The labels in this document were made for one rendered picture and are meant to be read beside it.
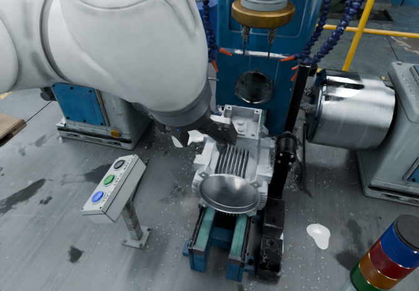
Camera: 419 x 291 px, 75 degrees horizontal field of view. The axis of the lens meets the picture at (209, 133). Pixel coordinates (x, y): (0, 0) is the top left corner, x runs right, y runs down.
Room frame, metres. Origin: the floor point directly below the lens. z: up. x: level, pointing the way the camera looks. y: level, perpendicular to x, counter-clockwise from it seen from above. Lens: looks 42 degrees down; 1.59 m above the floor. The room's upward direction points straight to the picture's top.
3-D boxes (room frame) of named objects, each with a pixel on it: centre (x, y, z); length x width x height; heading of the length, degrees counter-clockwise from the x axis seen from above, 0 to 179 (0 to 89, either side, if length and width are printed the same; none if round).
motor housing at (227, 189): (0.50, -0.07, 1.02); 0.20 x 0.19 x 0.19; 167
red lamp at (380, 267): (0.20, -0.30, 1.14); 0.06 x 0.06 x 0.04
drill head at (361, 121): (0.71, -0.47, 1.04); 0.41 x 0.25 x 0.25; 76
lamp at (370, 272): (0.20, -0.30, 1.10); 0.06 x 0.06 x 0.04
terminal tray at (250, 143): (0.54, -0.08, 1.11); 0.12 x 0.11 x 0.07; 167
